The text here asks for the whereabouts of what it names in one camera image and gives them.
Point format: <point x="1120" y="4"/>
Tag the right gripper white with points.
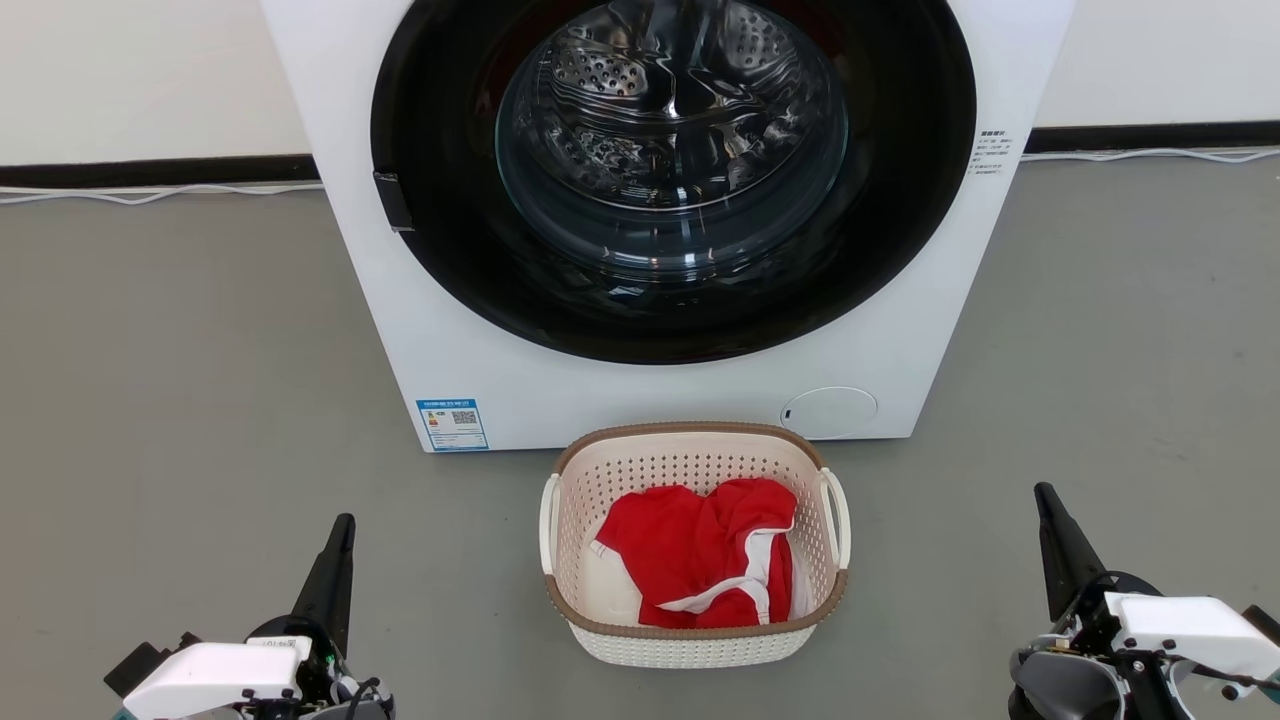
<point x="1190" y="630"/>

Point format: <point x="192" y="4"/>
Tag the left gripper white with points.
<point x="215" y="670"/>

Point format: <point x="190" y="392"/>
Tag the cream perforated laundry basket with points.
<point x="690" y="645"/>

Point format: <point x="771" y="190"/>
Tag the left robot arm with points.
<point x="372" y="708"/>

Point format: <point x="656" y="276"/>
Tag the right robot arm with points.
<point x="1060" y="690"/>

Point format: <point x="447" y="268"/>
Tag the blue energy label sticker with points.
<point x="452" y="425"/>

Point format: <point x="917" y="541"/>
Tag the round white filter cover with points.
<point x="830" y="412"/>

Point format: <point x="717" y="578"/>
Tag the white front-load washing machine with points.
<point x="620" y="400"/>

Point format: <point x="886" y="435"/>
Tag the red garment with white trim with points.
<point x="690" y="550"/>

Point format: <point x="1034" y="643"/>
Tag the black round washer door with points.
<point x="440" y="230"/>

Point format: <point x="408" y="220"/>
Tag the printed text notice sticker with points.
<point x="990" y="152"/>

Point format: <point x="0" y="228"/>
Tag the black baseboard strip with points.
<point x="1150" y="137"/>
<point x="150" y="172"/>

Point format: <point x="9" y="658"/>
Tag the steel washer drum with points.
<point x="670" y="110"/>

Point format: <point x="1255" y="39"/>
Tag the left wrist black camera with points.
<point x="135" y="665"/>

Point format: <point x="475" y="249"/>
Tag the wrist black camera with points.
<point x="1265" y="625"/>
<point x="135" y="665"/>

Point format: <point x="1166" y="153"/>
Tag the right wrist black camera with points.
<point x="1265" y="625"/>

